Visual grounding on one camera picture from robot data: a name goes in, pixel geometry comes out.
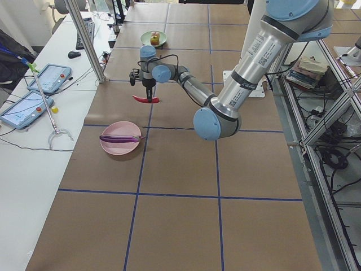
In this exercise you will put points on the metal grabber stick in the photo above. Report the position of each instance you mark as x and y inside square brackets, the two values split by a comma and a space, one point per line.
[56, 131]

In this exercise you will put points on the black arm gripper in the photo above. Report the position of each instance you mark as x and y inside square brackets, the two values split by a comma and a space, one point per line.
[148, 83]

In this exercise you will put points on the red chili pepper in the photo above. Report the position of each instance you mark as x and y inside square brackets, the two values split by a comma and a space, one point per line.
[141, 99]

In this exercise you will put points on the upper teach pendant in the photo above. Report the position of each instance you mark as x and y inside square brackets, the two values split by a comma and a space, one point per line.
[52, 76]

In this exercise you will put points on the green plate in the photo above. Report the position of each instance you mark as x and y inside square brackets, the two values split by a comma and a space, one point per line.
[147, 35]

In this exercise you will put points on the stack of books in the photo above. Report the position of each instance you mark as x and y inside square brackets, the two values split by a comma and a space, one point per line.
[306, 72]

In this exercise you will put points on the teach pendant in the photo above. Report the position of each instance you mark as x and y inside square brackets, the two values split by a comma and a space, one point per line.
[26, 110]
[52, 76]

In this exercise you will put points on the purple eggplant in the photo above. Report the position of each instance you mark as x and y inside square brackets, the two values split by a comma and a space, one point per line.
[121, 138]

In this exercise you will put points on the pink plate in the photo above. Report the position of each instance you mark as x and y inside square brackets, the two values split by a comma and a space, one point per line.
[122, 128]

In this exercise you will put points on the left aluminium frame post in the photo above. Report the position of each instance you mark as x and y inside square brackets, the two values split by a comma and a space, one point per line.
[74, 11]

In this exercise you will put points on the lower teach pendant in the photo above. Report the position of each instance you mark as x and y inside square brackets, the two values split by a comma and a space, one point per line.
[26, 110]

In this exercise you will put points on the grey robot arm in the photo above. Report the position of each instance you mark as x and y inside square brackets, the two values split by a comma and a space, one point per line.
[281, 23]

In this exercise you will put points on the black computer mouse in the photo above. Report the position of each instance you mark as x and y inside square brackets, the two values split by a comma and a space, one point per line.
[74, 54]

